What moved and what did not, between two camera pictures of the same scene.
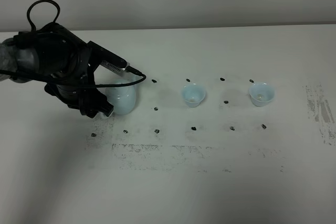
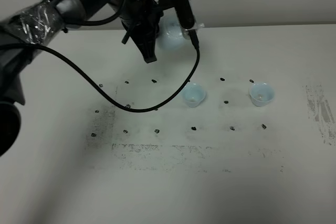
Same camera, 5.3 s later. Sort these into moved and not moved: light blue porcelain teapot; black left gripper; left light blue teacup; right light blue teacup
Moved: black left gripper; light blue porcelain teapot
Not moved: left light blue teacup; right light blue teacup
